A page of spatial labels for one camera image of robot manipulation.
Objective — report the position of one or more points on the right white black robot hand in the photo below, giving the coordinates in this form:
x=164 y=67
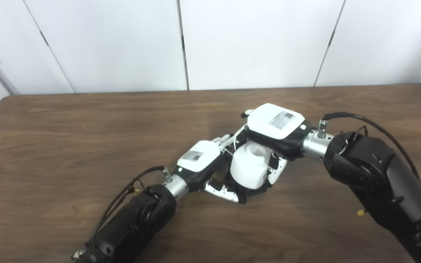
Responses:
x=274 y=122

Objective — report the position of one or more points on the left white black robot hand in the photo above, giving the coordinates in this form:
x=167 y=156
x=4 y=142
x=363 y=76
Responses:
x=199 y=159

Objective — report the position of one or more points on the round white plastic piece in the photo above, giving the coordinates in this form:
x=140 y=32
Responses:
x=249 y=168

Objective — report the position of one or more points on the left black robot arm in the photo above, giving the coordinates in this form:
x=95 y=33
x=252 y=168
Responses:
x=133 y=223

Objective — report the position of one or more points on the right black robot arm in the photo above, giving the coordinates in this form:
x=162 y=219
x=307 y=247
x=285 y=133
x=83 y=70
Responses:
x=382 y=179

